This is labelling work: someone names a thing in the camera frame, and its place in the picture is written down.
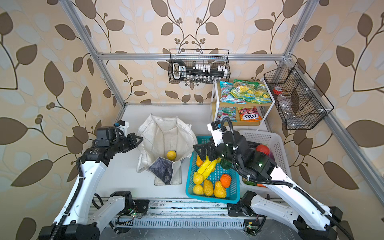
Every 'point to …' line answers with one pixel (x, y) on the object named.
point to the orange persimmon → (225, 180)
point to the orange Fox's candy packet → (250, 114)
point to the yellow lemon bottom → (198, 189)
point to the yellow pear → (219, 190)
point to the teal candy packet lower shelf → (224, 112)
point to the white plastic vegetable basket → (274, 145)
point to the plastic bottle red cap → (278, 91)
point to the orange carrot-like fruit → (199, 161)
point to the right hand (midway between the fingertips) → (202, 144)
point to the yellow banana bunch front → (207, 167)
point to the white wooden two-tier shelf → (263, 109)
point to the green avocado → (225, 164)
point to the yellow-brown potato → (208, 187)
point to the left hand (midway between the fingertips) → (142, 137)
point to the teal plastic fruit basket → (232, 192)
